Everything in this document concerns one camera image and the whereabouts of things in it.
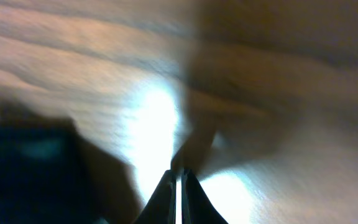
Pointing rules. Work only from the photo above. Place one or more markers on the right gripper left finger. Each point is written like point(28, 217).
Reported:
point(161, 208)

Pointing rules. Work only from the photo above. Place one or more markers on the folded navy blue clothes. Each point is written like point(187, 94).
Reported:
point(42, 178)

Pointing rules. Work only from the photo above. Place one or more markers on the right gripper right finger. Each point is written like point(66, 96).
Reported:
point(196, 207)

